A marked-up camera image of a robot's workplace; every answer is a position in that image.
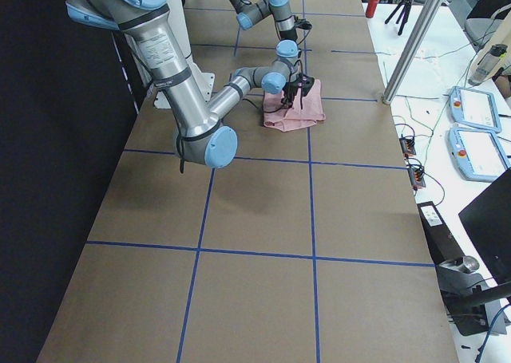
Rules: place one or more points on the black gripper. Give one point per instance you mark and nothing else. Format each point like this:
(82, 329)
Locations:
(291, 88)
(290, 33)

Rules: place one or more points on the pink Snoopy t-shirt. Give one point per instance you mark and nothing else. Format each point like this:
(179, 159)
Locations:
(304, 113)

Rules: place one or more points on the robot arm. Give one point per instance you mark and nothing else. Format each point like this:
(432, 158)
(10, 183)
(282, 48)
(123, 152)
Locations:
(201, 137)
(249, 13)

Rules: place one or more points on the black tripod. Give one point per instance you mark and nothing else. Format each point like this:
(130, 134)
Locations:
(403, 8)

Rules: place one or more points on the orange terminal board far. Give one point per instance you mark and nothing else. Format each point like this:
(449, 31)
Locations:
(407, 144)

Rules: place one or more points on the orange terminal board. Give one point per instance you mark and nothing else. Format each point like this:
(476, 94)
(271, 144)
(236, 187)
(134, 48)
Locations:
(407, 144)
(416, 173)

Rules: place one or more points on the orange terminal board near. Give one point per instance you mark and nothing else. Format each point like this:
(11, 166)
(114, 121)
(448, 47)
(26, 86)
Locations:
(416, 173)

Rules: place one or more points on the blue teach pendant far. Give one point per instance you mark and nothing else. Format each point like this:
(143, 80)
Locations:
(473, 108)

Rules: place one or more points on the blue teach pendant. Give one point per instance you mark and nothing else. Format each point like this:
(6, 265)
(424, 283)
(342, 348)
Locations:
(473, 108)
(478, 154)

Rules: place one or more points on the blue teach pendant near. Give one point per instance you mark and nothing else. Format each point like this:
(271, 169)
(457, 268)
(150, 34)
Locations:
(478, 154)

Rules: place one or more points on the clear water bottle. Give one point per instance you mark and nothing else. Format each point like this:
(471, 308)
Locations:
(487, 63)

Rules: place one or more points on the black monitor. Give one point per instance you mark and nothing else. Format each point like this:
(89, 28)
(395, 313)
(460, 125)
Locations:
(486, 221)

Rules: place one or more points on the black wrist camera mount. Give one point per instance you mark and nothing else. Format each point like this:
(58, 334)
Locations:
(305, 84)
(302, 24)

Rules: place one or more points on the aluminium frame post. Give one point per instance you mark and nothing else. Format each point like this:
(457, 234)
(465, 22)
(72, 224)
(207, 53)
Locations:
(419, 31)

